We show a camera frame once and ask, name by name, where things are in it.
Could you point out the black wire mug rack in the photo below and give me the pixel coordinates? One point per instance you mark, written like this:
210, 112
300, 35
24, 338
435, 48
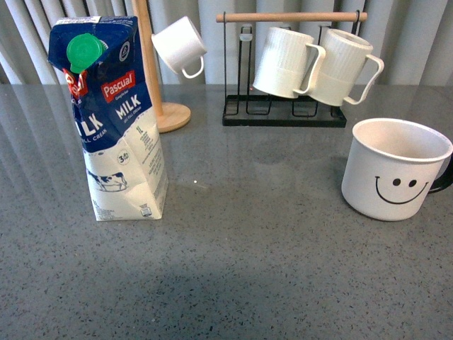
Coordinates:
243, 108

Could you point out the Pascual milk carton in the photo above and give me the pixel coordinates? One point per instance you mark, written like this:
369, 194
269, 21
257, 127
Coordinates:
101, 58

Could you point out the cream ribbed mug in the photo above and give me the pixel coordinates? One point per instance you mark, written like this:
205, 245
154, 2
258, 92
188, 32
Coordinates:
346, 56
290, 64

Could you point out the cream ribbed mug right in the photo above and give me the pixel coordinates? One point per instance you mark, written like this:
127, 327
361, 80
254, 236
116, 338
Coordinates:
346, 56

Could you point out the white mug on tree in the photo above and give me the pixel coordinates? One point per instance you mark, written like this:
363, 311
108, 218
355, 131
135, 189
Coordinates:
179, 45

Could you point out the wooden mug tree stand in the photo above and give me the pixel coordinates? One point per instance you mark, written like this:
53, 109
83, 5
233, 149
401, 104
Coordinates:
169, 116

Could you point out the cream ribbed mug left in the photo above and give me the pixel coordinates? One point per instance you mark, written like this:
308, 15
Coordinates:
290, 64

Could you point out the white smiley face mug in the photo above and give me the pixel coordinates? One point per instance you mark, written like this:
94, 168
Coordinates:
392, 165

